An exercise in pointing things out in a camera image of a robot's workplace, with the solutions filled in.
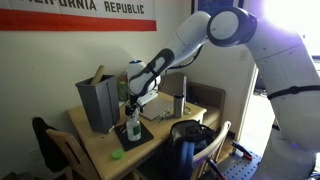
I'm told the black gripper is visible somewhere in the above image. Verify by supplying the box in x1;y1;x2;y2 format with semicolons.
125;95;144;120

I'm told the clear bottle green label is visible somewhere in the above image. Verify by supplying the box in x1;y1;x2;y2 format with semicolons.
125;114;143;143

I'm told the green plastic lid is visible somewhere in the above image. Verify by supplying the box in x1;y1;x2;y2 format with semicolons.
110;148;125;161

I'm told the stainless steel flask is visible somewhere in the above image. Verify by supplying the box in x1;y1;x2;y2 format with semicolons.
173;93;186;119

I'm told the green soda bottle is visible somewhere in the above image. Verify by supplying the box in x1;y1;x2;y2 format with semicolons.
116;71;130;103

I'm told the red pen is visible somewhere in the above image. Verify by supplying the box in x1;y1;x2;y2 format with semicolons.
118;121;128;133

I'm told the silver laptop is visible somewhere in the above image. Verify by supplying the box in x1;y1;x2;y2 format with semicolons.
139;96;175;122

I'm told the black tablet case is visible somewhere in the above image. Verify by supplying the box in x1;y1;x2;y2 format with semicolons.
113;120;155;153

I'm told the grey plastic trash bin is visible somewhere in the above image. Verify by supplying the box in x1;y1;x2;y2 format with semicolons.
75;74;121;134

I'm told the blue pen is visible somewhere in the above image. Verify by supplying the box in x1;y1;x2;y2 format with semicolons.
158;114;175;122

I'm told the brown cardboard tube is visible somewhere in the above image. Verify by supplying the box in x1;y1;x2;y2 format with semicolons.
90;64;106;86

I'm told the black and blue backpack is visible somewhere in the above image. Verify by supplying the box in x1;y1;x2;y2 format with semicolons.
167;120;218;180

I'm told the wooden chair slotted backrest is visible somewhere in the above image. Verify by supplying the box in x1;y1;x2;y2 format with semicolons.
45;128;102;180

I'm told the brown sofa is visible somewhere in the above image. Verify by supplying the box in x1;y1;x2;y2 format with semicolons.
157;71;227;132

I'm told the wooden chair curved backrest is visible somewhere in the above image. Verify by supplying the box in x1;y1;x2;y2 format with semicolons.
189;120;232;180

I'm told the black jacket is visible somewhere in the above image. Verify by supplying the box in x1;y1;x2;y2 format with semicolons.
31;116;70;174

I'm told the California Republic flag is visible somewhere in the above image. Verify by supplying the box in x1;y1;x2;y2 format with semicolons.
0;0;158;33

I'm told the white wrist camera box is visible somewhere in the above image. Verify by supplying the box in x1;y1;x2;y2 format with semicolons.
136;90;160;107

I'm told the red handled clamp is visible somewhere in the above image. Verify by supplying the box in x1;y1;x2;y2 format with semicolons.
231;140;254;161
205;156;228;180

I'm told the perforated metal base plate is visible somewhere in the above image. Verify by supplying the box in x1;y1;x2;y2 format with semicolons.
221;150;263;180

